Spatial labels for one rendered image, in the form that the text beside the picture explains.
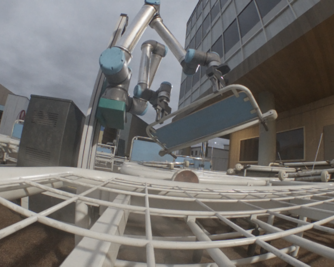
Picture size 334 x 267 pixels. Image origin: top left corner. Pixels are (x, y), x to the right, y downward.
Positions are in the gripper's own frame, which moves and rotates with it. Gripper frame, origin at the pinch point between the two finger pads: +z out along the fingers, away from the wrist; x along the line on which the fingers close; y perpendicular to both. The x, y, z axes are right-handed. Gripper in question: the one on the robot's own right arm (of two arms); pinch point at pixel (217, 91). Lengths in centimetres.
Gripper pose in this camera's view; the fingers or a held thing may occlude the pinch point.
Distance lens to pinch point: 86.8
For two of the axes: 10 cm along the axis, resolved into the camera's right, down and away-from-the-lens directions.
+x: -6.8, -4.7, -5.6
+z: -1.3, 8.3, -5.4
